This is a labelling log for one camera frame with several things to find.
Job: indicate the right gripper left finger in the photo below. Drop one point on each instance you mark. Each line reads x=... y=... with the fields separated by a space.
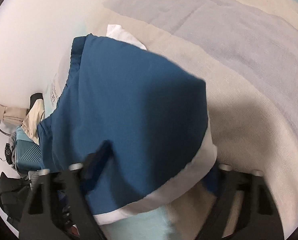
x=42 y=217

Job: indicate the striped pastel bed sheet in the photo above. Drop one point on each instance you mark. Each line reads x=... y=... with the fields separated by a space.
x=246 y=51

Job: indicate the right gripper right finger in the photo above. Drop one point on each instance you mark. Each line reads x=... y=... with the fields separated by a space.
x=244 y=208

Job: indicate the white and navy sweatshirt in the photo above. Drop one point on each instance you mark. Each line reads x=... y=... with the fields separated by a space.
x=152 y=113

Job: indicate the teal ribbed suitcase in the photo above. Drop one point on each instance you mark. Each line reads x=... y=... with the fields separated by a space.
x=27 y=153

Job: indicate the black jacket pile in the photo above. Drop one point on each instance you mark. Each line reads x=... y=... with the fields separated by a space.
x=13 y=195

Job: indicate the beige tied curtain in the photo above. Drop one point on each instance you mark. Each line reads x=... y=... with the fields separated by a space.
x=13 y=115

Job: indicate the beige and black folded garment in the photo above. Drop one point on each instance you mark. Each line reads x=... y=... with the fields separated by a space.
x=35 y=115

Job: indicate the grey cloth with black device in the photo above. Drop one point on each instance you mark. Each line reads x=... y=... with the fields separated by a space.
x=10 y=151

